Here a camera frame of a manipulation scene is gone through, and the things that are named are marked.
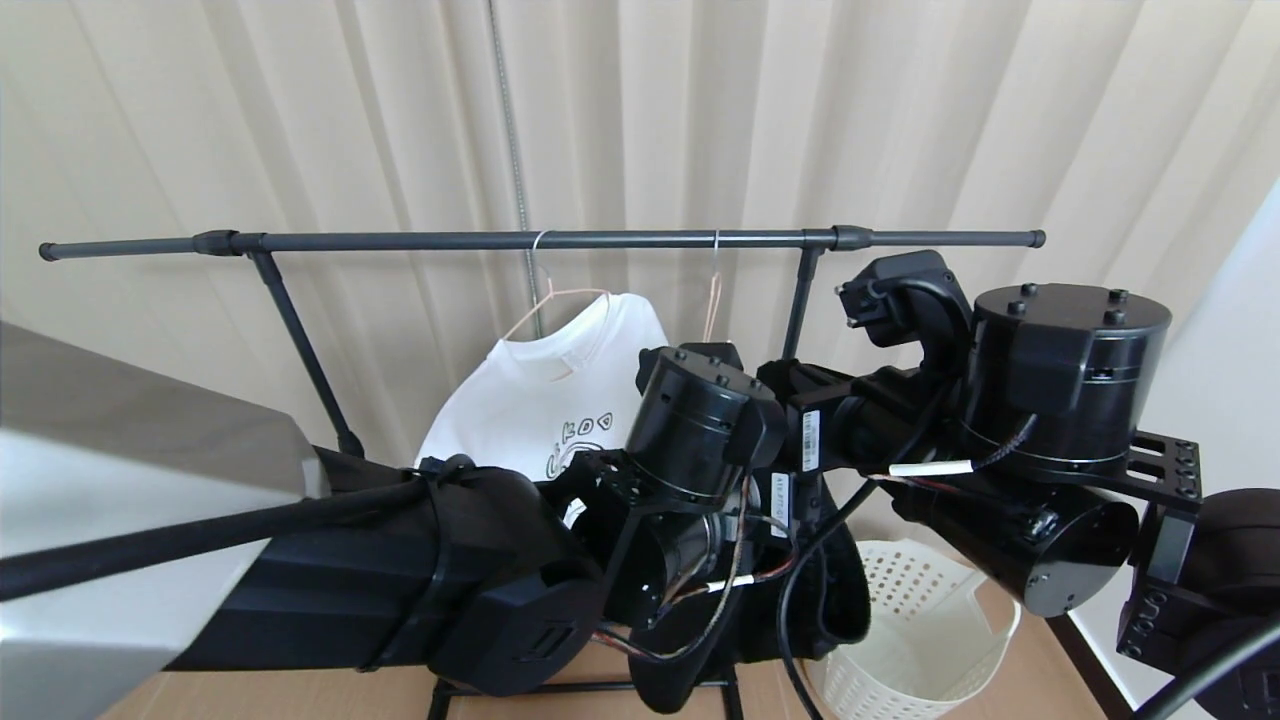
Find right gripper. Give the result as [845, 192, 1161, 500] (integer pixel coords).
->
[757, 358, 961, 476]

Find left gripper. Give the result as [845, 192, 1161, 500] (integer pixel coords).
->
[635, 472, 801, 621]

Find black shorts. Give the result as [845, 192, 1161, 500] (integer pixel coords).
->
[630, 480, 871, 713]

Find pink clothes hanger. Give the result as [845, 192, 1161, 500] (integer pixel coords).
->
[503, 232, 613, 383]
[702, 232, 724, 344]

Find white t-shirt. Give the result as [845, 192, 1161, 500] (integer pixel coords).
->
[415, 292, 669, 483]

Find white laundry basket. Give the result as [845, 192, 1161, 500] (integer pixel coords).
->
[805, 540, 1023, 720]

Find black clothes rack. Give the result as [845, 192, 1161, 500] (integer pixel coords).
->
[38, 225, 1046, 720]

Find beige curtain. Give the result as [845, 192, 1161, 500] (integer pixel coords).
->
[0, 0, 1280, 561]

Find silver curtain bead chain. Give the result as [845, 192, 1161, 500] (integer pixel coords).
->
[487, 0, 546, 341]

